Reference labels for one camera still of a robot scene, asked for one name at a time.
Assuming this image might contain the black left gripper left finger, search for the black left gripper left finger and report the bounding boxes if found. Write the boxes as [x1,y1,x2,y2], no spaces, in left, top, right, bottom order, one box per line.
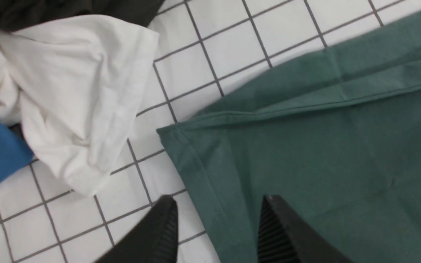
[97,195,179,263]

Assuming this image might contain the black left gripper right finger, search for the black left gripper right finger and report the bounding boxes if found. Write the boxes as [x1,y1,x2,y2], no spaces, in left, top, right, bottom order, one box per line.
[257,195,352,263]

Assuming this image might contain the green long-sleeved shirt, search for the green long-sleeved shirt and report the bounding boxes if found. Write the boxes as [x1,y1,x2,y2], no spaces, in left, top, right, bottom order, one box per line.
[157,11,421,263]

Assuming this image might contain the white shirt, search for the white shirt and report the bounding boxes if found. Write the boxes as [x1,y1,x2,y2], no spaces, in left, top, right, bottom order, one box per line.
[0,15,159,196]

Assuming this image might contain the dark olive shirt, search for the dark olive shirt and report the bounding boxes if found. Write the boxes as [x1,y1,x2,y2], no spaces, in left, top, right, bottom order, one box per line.
[0,0,164,32]

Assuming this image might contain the white checkered tablecloth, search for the white checkered tablecloth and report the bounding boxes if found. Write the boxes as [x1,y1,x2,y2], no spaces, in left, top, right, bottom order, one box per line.
[0,0,421,263]

